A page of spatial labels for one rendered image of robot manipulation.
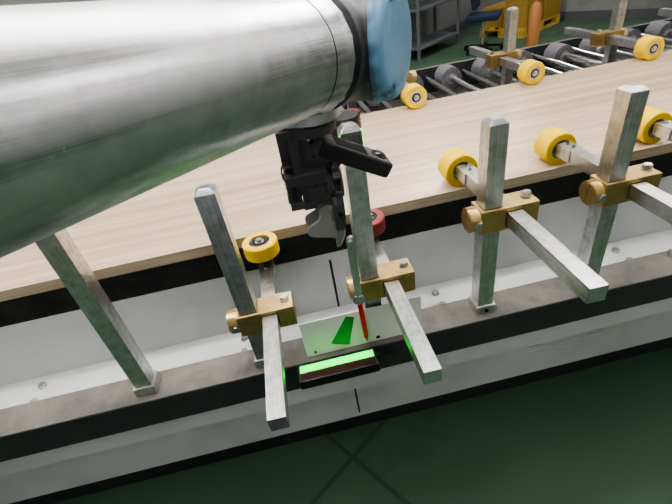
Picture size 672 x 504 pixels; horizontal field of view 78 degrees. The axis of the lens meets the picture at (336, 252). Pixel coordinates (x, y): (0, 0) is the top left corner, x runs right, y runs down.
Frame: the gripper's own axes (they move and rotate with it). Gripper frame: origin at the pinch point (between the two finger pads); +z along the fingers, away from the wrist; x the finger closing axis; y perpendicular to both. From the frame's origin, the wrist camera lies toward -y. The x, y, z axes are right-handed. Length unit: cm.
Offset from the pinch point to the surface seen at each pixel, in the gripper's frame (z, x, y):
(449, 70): 17, -153, -84
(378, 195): 11.9, -33.0, -14.3
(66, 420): 33, -4, 62
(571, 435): 101, -8, -67
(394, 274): 14.9, -5.6, -9.9
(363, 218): 0.8, -5.9, -4.9
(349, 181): -6.9, -5.9, -3.3
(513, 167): 11, -32, -49
